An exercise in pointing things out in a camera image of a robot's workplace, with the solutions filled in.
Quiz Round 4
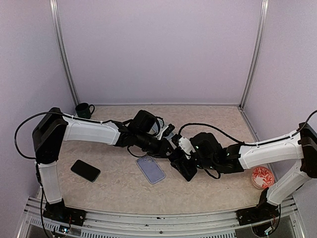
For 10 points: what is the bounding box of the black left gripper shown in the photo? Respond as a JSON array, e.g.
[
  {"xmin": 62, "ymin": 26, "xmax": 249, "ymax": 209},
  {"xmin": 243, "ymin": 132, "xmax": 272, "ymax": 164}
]
[{"xmin": 136, "ymin": 130, "xmax": 179, "ymax": 159}]

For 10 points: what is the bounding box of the lavender phone case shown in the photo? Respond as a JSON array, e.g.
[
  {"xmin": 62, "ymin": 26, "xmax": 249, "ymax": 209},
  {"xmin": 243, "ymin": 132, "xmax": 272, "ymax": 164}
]
[{"xmin": 136, "ymin": 156, "xmax": 165, "ymax": 184}]

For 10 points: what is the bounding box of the white-edged black smartphone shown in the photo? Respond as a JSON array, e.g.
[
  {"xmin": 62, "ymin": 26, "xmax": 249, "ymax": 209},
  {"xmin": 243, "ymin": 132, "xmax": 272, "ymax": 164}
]
[{"xmin": 169, "ymin": 155, "xmax": 197, "ymax": 181}]

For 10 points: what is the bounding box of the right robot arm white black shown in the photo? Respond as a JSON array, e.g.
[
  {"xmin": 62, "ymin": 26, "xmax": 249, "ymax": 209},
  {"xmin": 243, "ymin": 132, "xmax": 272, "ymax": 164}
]
[{"xmin": 178, "ymin": 122, "xmax": 317, "ymax": 220}]

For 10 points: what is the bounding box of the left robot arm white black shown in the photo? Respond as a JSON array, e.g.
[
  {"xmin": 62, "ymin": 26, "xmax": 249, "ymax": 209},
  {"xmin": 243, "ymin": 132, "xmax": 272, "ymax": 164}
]
[{"xmin": 32, "ymin": 108, "xmax": 174, "ymax": 221}]

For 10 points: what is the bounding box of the light blue phone case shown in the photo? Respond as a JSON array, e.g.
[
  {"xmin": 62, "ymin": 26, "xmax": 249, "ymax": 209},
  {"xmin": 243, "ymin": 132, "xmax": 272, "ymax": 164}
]
[{"xmin": 150, "ymin": 118, "xmax": 175, "ymax": 140}]

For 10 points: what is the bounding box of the red white patterned dish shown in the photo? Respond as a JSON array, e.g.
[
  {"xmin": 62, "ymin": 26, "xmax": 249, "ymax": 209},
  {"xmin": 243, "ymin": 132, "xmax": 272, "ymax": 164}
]
[{"xmin": 251, "ymin": 166, "xmax": 275, "ymax": 189}]

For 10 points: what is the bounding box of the black smartphone on table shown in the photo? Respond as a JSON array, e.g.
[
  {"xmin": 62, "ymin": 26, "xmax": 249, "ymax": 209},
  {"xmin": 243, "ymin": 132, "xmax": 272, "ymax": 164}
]
[{"xmin": 71, "ymin": 160, "xmax": 101, "ymax": 182}]

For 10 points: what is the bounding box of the dark green mug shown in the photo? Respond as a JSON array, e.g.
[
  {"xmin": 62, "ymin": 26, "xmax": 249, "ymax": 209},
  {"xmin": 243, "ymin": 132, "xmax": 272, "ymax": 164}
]
[{"xmin": 75, "ymin": 103, "xmax": 95, "ymax": 119}]

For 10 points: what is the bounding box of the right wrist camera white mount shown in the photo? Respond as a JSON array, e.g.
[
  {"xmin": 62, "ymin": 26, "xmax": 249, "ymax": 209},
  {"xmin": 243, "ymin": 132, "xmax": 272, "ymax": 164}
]
[{"xmin": 172, "ymin": 134, "xmax": 196, "ymax": 160}]

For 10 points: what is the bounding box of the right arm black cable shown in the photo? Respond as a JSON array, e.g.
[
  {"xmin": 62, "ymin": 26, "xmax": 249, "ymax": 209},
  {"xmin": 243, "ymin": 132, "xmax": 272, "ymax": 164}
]
[{"xmin": 178, "ymin": 123, "xmax": 246, "ymax": 146}]

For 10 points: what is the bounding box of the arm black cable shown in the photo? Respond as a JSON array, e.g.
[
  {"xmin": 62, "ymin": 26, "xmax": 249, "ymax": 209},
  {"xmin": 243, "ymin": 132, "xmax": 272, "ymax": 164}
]
[
  {"xmin": 178, "ymin": 123, "xmax": 246, "ymax": 146},
  {"xmin": 14, "ymin": 112, "xmax": 75, "ymax": 161}
]

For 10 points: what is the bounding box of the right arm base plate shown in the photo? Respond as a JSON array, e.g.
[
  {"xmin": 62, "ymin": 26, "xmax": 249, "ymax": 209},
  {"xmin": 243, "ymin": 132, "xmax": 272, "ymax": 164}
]
[{"xmin": 236, "ymin": 203, "xmax": 280, "ymax": 226}]

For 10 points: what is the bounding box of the front aluminium rail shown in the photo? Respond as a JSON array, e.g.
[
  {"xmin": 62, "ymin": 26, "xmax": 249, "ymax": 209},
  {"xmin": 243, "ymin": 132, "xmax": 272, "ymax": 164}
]
[{"xmin": 14, "ymin": 197, "xmax": 308, "ymax": 238}]

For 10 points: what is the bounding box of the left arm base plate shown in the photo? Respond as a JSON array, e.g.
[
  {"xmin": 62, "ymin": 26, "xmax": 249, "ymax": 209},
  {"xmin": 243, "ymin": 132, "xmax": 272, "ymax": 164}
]
[{"xmin": 43, "ymin": 200, "xmax": 87, "ymax": 227}]

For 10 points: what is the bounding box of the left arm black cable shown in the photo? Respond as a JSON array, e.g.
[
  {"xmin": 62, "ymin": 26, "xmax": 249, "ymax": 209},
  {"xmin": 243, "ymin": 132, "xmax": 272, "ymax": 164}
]
[{"xmin": 14, "ymin": 112, "xmax": 75, "ymax": 161}]

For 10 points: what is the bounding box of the right aluminium frame post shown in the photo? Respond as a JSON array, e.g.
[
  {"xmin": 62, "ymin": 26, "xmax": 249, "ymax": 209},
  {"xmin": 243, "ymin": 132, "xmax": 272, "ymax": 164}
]
[{"xmin": 239, "ymin": 0, "xmax": 269, "ymax": 111}]

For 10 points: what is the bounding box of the aluminium frame post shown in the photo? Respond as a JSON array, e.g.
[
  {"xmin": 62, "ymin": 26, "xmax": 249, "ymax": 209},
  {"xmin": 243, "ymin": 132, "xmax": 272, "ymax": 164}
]
[
  {"xmin": 49, "ymin": 0, "xmax": 80, "ymax": 105},
  {"xmin": 239, "ymin": 0, "xmax": 269, "ymax": 111}
]

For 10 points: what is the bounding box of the left aluminium frame post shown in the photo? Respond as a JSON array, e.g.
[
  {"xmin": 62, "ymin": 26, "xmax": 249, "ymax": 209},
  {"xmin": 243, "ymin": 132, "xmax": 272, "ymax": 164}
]
[{"xmin": 49, "ymin": 0, "xmax": 80, "ymax": 105}]

